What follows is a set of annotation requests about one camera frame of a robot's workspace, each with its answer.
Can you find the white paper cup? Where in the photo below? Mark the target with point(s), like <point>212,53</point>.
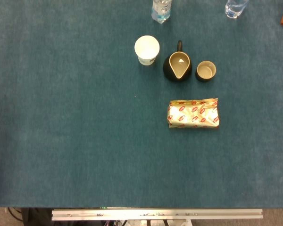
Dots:
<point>146,48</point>

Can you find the black ceramic teacup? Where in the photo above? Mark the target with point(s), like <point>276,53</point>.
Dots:
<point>205,70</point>

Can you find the black ceramic pitcher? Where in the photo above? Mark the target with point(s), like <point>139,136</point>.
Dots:
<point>178,63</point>

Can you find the blue felt table cloth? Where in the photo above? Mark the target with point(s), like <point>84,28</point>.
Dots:
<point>85,141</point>

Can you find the aluminium profile rail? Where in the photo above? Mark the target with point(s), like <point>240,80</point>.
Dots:
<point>155,214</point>

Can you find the gold foil snack packet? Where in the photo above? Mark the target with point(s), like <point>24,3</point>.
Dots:
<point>193,114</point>

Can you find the plain clear water bottle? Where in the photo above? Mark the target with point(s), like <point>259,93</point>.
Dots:
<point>234,9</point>

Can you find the labelled clear water bottle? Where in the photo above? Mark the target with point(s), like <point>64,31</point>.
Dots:
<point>160,11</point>

